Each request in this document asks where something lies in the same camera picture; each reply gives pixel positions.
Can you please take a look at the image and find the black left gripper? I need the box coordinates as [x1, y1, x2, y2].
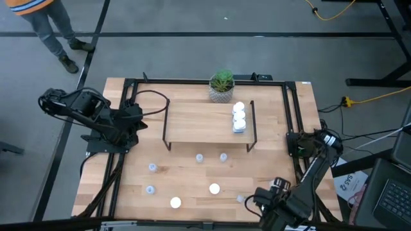
[120, 105, 149, 137]

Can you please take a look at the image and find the white printed paper sheet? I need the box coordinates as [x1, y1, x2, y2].
[333, 166, 370, 206]

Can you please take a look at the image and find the succulent in patterned white pot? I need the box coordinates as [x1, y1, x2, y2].
[208, 69, 236, 104]

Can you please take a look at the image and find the black stand leg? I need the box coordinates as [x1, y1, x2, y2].
[330, 149, 394, 178]

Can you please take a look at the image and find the black laptop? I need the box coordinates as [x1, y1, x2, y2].
[353, 157, 411, 231]

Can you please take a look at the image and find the dark chair base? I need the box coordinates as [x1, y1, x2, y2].
[0, 141, 25, 155]

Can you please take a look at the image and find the black crossbar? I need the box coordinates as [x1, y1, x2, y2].
[0, 216, 411, 231]

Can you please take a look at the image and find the dark grey monitor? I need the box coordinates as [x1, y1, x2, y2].
[389, 101, 411, 171]

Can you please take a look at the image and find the person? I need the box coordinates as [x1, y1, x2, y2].
[4, 0, 96, 74]

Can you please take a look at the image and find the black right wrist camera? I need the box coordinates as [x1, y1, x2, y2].
[272, 176, 292, 193]

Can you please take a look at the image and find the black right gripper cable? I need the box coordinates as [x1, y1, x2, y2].
[243, 194, 267, 219]

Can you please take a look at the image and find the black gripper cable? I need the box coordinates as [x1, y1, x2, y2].
[243, 194, 267, 219]
[127, 89, 171, 120]

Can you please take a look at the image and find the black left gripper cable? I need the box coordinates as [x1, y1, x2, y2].
[127, 89, 171, 120]

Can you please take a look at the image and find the wooden shelf with black frame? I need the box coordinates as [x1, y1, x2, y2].
[162, 98, 258, 153]

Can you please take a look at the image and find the black aluminium table frame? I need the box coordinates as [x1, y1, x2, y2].
[73, 71, 342, 225]

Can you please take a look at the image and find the black floor cable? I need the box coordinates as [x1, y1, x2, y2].
[317, 102, 405, 155]

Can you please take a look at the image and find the white cable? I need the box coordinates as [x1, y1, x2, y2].
[353, 123, 411, 151]

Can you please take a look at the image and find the yellow extension cord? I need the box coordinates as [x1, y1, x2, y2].
[341, 85, 411, 108]

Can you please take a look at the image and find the black desk frame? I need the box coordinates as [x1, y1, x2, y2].
[320, 0, 411, 89]

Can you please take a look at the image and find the yellow hanging cable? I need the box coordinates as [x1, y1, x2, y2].
[304, 0, 357, 22]

